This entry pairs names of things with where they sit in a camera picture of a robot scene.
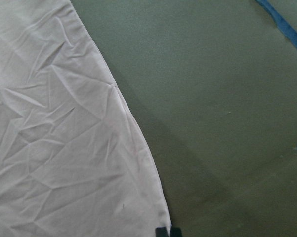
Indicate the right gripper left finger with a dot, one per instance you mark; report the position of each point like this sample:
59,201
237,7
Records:
161,232

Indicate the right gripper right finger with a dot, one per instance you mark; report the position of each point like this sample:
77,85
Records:
175,232

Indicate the pink Snoopy t-shirt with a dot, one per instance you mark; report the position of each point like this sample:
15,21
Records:
73,160

